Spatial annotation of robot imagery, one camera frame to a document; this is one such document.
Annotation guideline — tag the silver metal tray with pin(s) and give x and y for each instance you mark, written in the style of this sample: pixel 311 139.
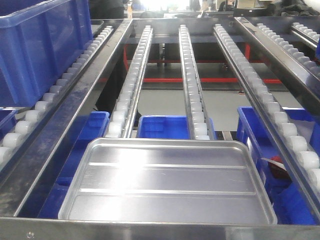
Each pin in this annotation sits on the silver metal tray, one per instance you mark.
pixel 167 181

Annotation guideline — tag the right shelf roller track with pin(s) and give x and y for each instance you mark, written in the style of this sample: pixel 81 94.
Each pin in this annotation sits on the right shelf roller track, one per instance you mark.
pixel 292 51

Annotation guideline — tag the blue bin lower centre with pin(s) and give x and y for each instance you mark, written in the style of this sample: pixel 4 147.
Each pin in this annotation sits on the blue bin lower centre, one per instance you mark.
pixel 164 127

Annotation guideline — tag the white roller track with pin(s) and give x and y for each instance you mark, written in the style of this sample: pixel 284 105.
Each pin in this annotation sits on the white roller track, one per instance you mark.
pixel 300 159
pixel 201 126
pixel 23 128
pixel 123 116

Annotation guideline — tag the blue bin lower left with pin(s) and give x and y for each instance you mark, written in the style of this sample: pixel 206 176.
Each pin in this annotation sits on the blue bin lower left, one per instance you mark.
pixel 94 128

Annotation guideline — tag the red and white packet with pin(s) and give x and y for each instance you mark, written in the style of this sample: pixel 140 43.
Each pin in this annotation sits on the red and white packet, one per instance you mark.
pixel 276 167

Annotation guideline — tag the large blue plastic crate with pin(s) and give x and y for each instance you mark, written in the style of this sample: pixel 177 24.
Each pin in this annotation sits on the large blue plastic crate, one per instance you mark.
pixel 39 41

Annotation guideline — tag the left white roller track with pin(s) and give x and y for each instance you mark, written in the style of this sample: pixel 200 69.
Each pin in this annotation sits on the left white roller track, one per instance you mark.
pixel 23 128

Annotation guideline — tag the small blue bin far left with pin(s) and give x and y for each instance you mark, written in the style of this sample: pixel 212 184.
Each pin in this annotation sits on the small blue bin far left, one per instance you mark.
pixel 7 121

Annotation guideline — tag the blue bin lower right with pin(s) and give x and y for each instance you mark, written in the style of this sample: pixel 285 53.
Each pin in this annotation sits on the blue bin lower right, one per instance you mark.
pixel 286 200

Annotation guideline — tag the far right roller track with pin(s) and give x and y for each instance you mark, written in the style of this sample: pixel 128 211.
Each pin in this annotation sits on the far right roller track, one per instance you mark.
pixel 307 35

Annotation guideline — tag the red metal floor frame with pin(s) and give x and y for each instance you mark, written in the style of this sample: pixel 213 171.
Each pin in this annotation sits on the red metal floor frame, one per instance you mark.
pixel 212 72

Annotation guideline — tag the left steel divider rail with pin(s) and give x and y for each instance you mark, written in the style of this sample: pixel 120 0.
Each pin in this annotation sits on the left steel divider rail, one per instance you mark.
pixel 31 162

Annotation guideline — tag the steel divider rail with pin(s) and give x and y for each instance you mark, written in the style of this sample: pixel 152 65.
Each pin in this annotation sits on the steel divider rail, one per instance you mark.
pixel 31 162
pixel 302 84

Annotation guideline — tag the right steel divider rail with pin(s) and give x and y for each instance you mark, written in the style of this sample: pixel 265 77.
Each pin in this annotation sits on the right steel divider rail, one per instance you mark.
pixel 302 84

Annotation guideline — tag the front steel frame bar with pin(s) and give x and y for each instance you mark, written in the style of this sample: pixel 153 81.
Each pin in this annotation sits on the front steel frame bar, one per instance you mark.
pixel 15 228

